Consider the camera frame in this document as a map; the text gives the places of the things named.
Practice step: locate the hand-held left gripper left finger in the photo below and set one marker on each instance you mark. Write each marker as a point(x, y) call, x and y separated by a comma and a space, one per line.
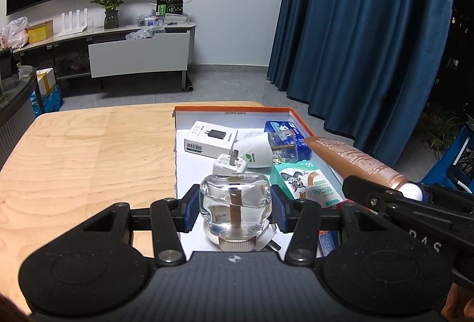
point(190, 211)

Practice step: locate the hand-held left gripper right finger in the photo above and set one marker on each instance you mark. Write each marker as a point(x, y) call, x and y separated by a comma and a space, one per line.
point(277, 211)

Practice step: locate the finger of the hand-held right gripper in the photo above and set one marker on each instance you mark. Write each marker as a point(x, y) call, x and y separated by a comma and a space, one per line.
point(448, 196)
point(370, 194)

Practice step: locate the white plastic adapter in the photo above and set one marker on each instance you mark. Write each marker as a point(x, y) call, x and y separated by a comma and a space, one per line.
point(268, 237)

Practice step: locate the brown cosmetic tube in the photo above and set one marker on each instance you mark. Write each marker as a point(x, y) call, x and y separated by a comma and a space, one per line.
point(355, 159)

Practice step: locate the green bandage box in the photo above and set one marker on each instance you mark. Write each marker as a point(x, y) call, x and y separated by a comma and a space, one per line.
point(307, 183)

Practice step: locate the clear liquid refill bottle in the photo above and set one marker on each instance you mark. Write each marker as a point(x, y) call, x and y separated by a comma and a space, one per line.
point(235, 200)

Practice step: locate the orange white cardboard box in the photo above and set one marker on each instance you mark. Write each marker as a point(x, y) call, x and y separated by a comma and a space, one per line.
point(185, 166)

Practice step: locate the white charger plug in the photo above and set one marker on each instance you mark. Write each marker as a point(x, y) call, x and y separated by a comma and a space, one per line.
point(224, 164)

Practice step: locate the red blue playing card pack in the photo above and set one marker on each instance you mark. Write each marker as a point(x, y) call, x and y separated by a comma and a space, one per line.
point(329, 244)

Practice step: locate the blue cartoon tin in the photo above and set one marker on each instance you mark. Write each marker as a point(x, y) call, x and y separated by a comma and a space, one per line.
point(300, 144)

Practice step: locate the white charger box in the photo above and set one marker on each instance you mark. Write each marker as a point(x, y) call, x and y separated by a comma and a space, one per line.
point(209, 139)

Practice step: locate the person's right hand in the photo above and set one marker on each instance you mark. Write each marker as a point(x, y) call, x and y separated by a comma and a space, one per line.
point(461, 301)

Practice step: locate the blue crate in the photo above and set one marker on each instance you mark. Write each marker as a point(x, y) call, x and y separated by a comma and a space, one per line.
point(450, 163)

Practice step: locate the outdoor green shrub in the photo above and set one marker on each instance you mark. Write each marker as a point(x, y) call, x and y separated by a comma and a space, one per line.
point(439, 133)

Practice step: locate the black cylinder roll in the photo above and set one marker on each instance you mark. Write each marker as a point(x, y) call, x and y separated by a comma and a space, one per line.
point(189, 83)

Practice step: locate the blue curtain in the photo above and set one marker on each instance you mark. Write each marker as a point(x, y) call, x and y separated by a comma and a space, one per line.
point(363, 41)

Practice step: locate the white grey television cabinet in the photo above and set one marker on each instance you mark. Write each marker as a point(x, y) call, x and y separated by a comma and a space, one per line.
point(137, 57)

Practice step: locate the blue plastic bag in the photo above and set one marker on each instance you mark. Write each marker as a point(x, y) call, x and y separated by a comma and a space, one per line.
point(50, 103)

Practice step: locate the clear plastic bag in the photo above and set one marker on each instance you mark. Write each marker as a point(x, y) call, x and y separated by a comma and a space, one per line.
point(142, 35)

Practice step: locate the clear acrylic tray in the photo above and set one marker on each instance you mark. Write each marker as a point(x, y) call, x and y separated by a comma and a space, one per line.
point(166, 21)

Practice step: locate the dark glass side table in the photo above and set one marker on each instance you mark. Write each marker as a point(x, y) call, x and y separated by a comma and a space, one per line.
point(14, 115)

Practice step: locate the green black box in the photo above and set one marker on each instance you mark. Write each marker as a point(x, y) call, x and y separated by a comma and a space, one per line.
point(169, 5)

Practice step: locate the white router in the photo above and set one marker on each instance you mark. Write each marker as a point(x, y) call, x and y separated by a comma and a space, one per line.
point(74, 24)

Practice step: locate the yellow box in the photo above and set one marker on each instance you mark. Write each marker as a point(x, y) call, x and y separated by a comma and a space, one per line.
point(40, 32)

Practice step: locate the white red plastic bag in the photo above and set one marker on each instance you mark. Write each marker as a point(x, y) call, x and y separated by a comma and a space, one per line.
point(14, 33)

